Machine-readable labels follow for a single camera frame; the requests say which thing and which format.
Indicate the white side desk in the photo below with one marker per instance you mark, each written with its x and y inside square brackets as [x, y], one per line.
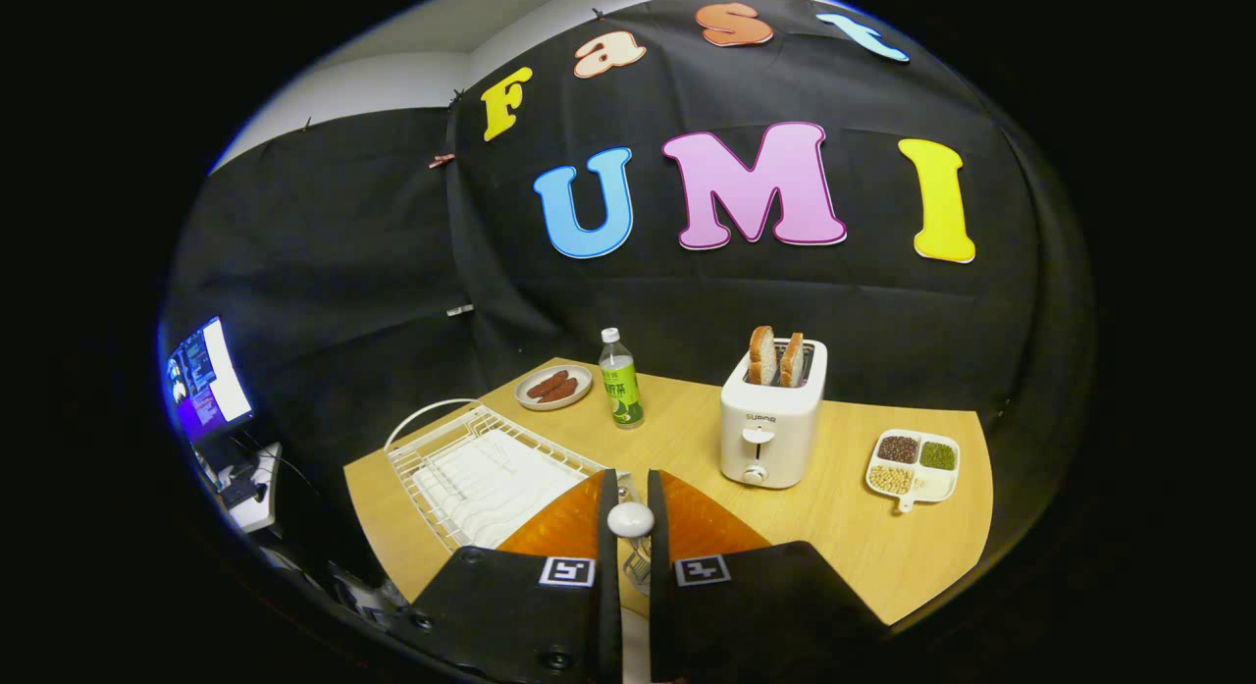
[260, 512]

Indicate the bread slice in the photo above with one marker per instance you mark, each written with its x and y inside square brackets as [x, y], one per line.
[761, 355]
[791, 360]

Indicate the white toaster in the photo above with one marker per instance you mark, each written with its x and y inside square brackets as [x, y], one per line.
[770, 439]

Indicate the black backdrop cloth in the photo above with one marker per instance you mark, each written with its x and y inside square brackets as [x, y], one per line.
[834, 311]

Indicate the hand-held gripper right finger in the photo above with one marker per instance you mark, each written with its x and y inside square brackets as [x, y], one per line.
[659, 615]

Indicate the red sausage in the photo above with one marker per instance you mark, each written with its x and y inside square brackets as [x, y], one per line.
[559, 391]
[547, 385]

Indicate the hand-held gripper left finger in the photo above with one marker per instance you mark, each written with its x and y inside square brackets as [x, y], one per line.
[608, 605]

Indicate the small dish with sausages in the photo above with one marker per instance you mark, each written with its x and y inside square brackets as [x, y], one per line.
[579, 378]

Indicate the white divided bean dish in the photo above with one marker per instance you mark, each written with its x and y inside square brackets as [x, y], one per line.
[932, 483]

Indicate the pink clothespin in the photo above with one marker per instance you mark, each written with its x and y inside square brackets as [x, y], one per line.
[441, 160]

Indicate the green label drink bottle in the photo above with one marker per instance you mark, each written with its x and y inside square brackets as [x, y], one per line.
[621, 390]

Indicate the computer monitor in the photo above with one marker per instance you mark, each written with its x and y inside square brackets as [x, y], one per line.
[211, 380]

